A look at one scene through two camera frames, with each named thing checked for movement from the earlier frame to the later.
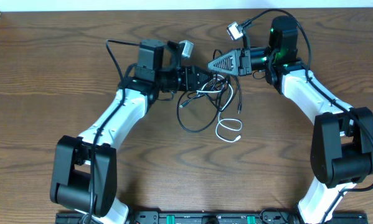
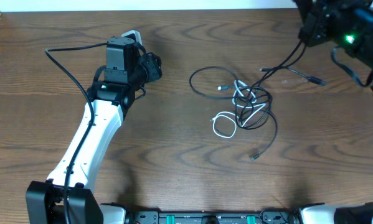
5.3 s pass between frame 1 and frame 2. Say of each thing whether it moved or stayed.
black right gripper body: moved
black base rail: stayed
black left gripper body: moved
